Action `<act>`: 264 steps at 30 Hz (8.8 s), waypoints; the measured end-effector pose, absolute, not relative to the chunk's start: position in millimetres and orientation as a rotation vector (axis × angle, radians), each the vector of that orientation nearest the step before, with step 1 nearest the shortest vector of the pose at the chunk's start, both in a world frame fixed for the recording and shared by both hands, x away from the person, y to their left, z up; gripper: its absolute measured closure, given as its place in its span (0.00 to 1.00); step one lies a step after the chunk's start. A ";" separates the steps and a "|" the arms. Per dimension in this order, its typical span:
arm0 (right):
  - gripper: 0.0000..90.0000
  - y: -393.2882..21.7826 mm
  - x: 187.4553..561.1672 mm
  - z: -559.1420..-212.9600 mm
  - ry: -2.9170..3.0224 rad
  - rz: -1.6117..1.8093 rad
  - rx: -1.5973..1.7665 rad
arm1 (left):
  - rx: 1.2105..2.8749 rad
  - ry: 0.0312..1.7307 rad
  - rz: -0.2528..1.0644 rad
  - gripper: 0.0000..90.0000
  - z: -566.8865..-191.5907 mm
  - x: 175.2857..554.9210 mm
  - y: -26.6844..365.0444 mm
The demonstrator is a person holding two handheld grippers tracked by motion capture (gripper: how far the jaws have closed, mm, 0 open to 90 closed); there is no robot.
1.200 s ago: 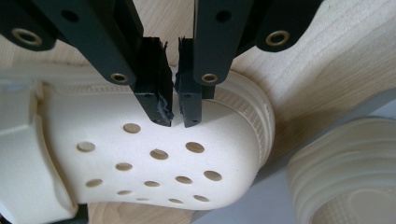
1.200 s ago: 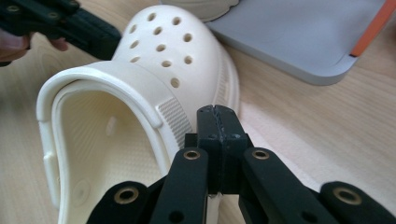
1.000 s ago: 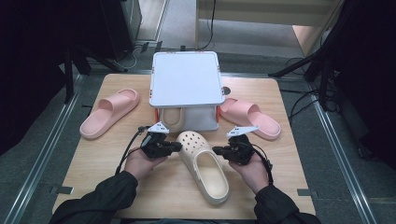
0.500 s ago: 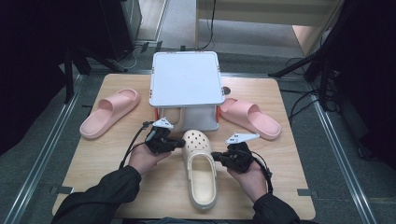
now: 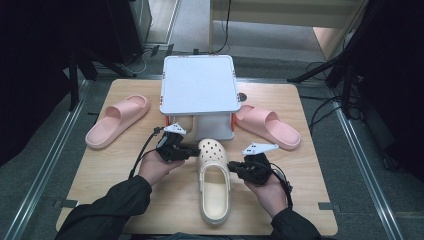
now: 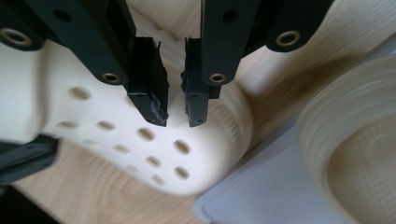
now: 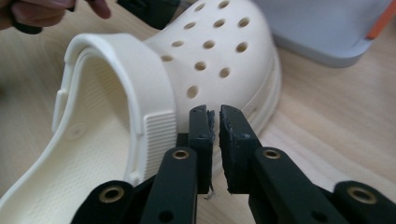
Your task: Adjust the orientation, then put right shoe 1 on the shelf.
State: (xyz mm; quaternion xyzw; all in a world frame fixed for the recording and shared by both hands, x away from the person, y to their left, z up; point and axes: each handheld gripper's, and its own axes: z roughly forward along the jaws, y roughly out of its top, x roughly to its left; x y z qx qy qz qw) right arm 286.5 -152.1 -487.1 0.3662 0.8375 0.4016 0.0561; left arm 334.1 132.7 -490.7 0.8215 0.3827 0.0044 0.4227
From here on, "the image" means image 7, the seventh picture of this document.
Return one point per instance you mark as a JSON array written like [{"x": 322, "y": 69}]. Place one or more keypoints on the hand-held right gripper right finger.
[{"x": 236, "y": 146}]

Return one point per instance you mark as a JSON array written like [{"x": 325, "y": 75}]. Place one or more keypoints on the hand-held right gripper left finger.
[{"x": 202, "y": 133}]

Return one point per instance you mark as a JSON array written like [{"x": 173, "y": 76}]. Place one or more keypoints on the white perforated clog shoe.
[{"x": 146, "y": 77}]

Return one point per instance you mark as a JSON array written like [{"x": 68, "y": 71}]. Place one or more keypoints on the grey and orange storage box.
[{"x": 317, "y": 28}]

